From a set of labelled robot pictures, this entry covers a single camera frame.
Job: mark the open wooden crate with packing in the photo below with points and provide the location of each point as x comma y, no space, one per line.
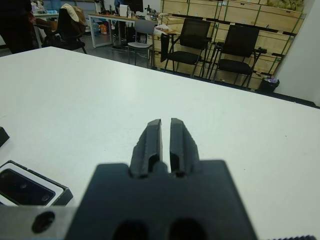
282,3

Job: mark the white plastic bag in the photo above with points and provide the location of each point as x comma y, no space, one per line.
161,28

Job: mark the clear water jug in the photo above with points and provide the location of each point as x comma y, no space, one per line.
95,26

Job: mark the black box with white insert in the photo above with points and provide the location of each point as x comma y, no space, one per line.
63,195

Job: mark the white carton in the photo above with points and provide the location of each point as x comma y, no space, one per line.
123,10

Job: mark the black padded office chair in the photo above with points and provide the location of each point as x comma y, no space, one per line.
67,37

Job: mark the brown jacket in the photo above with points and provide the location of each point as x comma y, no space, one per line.
75,17

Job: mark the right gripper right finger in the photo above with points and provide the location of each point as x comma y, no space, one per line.
182,147

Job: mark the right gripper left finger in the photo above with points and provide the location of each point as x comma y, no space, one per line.
147,147

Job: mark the black mesh office chair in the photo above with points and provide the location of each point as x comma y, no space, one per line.
241,40
195,31

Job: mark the orange bag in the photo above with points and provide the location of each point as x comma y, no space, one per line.
104,28

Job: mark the person in dark jacket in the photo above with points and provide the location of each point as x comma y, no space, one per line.
15,25

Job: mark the grey plastic chair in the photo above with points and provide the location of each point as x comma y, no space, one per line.
145,27

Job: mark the black trash bin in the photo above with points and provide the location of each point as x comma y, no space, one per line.
267,86

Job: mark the black computer monitor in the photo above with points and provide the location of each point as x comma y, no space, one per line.
135,5

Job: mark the black bar-shaped camera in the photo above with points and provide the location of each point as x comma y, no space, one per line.
22,186

